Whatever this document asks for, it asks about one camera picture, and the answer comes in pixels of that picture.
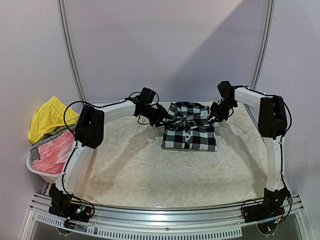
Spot right aluminium frame post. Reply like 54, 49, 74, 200
250, 0, 275, 90

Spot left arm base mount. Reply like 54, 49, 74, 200
48, 184, 96, 223

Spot left aluminium frame post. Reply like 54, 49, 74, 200
56, 0, 86, 101

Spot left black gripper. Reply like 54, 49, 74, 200
140, 104, 173, 127

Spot black white plaid shirt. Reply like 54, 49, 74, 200
161, 101, 217, 152

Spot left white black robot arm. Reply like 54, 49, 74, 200
49, 87, 172, 217

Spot pink printed garment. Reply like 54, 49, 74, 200
31, 131, 74, 175

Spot yellow shorts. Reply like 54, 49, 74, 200
27, 96, 67, 144

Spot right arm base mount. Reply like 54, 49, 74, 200
240, 187, 293, 224

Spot aluminium frame post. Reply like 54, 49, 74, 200
56, 0, 86, 101
250, 0, 275, 90

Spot white plastic laundry basket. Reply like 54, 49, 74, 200
24, 149, 96, 186

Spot olive green garment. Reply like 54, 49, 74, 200
42, 124, 76, 140

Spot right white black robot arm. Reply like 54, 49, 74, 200
209, 81, 291, 218

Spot grey garment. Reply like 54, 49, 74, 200
29, 138, 50, 161

